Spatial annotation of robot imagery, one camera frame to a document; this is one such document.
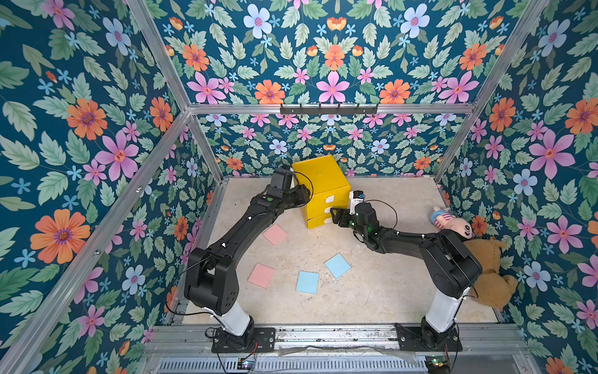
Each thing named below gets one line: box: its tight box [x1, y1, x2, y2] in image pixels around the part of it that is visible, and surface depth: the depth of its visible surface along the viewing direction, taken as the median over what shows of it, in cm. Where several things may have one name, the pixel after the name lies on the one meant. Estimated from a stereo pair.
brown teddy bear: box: [463, 236, 519, 312], surface depth 80 cm
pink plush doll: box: [429, 206, 475, 240], surface depth 95 cm
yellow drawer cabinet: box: [291, 154, 352, 230], surface depth 91 cm
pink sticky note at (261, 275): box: [246, 262, 275, 291], surface depth 88 cm
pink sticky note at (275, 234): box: [261, 223, 288, 246], surface depth 100 cm
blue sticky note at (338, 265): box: [323, 252, 352, 279], surface depth 92 cm
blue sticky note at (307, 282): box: [295, 270, 320, 295], surface depth 88 cm
